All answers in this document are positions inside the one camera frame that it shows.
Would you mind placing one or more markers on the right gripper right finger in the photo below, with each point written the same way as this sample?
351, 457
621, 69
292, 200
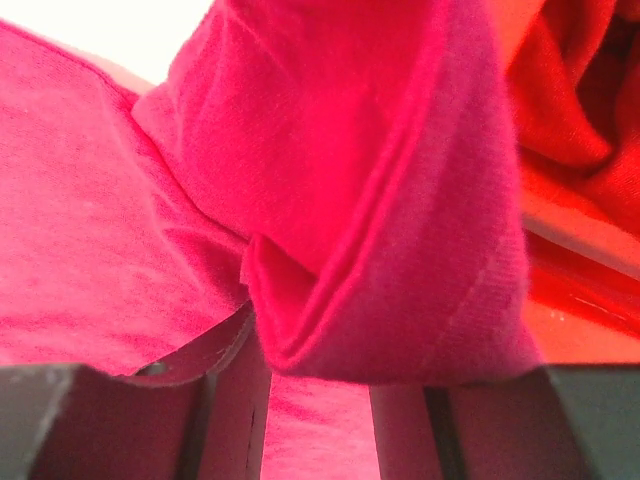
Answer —
560, 422

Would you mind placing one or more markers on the red t shirt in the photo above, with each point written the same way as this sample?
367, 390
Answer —
574, 83

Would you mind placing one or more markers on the red plastic bin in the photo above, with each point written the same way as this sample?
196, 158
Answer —
583, 306

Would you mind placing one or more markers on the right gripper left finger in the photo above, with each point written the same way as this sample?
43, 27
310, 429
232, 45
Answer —
198, 413

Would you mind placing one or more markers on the magenta t shirt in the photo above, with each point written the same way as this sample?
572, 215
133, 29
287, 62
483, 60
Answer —
346, 168

